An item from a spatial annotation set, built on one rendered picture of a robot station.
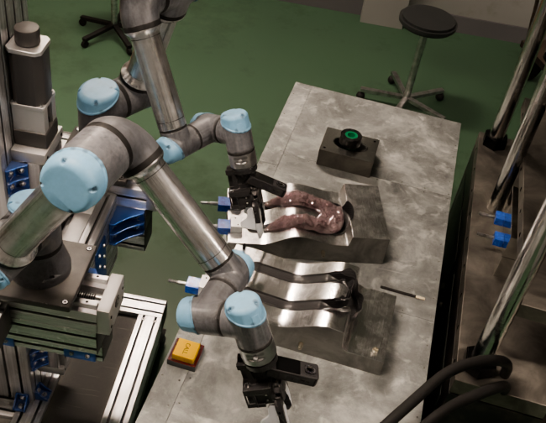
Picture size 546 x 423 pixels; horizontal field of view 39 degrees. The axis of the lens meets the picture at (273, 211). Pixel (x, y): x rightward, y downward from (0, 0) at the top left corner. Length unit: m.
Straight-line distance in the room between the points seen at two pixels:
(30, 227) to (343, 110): 1.77
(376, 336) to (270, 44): 3.24
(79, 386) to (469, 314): 1.34
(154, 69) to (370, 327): 0.93
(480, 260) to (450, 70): 2.80
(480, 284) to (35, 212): 1.49
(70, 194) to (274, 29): 3.97
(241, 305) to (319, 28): 4.06
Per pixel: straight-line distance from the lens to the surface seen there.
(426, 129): 3.14
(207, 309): 1.57
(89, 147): 1.46
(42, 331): 2.12
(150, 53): 1.97
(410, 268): 2.50
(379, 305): 2.28
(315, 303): 2.16
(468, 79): 5.25
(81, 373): 2.85
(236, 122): 2.02
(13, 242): 1.70
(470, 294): 2.52
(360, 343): 2.17
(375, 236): 2.41
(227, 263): 1.64
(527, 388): 2.35
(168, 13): 2.06
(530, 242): 1.97
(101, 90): 2.25
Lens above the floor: 2.50
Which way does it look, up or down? 41 degrees down
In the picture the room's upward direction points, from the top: 10 degrees clockwise
